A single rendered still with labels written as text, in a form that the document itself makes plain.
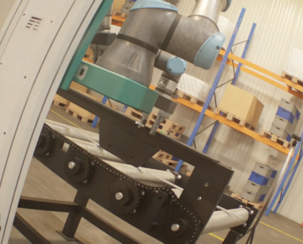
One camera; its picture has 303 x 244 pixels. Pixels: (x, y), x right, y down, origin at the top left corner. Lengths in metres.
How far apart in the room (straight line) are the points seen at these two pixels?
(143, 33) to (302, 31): 10.67
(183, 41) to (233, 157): 10.22
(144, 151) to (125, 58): 0.89
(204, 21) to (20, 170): 0.64
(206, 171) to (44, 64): 0.91
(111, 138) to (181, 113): 10.06
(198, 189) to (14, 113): 0.91
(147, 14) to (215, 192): 0.88
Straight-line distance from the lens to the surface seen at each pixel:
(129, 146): 1.93
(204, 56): 1.09
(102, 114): 2.05
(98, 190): 1.99
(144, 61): 1.08
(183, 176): 2.82
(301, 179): 10.73
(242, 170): 11.15
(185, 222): 1.71
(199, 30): 1.09
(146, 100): 1.11
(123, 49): 1.07
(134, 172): 2.35
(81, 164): 1.99
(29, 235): 2.33
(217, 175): 1.73
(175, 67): 1.65
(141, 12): 1.09
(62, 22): 1.08
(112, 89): 1.03
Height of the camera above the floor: 1.27
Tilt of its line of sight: 3 degrees down
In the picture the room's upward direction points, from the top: 24 degrees clockwise
